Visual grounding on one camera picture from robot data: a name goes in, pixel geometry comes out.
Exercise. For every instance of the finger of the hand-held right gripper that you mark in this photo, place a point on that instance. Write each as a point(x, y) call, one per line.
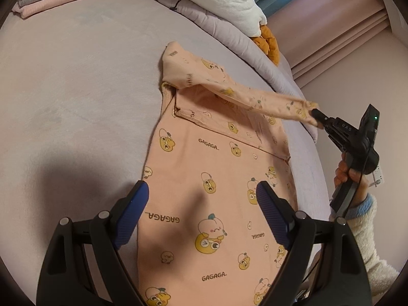
point(320, 117)

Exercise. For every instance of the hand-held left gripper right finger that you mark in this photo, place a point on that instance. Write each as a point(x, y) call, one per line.
point(271, 210)

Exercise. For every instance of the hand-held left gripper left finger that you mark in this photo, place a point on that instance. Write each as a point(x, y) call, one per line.
point(137, 204)

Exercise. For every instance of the peach cartoon print shirt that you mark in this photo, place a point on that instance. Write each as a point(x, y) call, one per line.
point(197, 165)

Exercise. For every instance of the person's right forearm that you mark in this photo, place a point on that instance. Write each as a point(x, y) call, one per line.
point(373, 245)

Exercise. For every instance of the person's right hand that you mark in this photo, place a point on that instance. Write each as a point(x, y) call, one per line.
point(340, 172)

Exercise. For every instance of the pink curtain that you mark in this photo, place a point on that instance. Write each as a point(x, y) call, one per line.
point(334, 32)

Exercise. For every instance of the orange plush cushion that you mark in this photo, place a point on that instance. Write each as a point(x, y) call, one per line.
point(271, 44)

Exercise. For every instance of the lilac bed sheet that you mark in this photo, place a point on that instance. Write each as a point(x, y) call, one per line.
point(79, 102)

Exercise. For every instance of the lilac quilt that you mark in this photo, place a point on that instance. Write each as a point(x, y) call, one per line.
point(223, 28)

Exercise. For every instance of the pink folded cloth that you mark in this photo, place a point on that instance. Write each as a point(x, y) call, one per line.
point(47, 4)

